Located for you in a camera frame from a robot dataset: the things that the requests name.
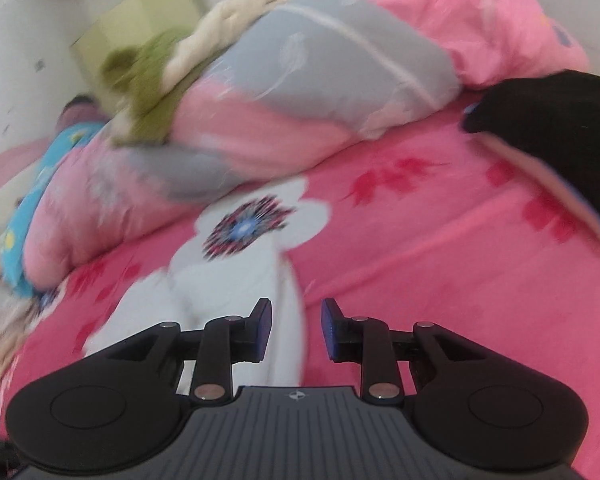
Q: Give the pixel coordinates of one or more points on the pink floral quilt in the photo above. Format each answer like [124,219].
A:
[330,60]

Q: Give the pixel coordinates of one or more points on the mauve cushion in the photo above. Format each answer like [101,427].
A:
[80,112]

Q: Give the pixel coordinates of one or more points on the black garment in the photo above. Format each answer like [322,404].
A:
[555,115]

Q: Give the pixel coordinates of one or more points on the blue dotted pillow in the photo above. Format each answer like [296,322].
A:
[15,240]

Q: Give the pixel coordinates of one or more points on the yellow wardrobe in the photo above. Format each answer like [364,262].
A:
[130,20]

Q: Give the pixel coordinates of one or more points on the white sweatshirt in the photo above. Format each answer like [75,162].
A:
[230,285]

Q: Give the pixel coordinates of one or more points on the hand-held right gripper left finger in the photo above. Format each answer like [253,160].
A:
[264,332]

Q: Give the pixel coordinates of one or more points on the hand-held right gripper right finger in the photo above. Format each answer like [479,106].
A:
[329,332]

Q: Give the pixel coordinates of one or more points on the pink and white headboard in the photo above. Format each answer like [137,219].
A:
[5,175]

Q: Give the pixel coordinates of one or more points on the pile of folded clothes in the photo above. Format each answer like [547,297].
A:
[0,340]

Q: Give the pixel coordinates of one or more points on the green and cream plush blanket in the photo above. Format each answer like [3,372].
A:
[145,85]

